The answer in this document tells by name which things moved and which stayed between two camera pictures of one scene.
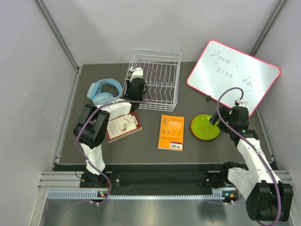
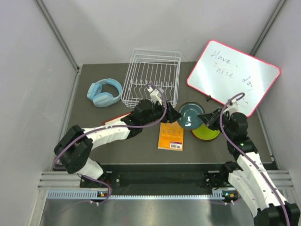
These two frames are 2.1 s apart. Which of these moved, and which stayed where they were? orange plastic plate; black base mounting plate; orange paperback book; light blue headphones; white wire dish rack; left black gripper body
Moved: left black gripper body; orange plastic plate
Stayed: orange paperback book; black base mounting plate; light blue headphones; white wire dish rack
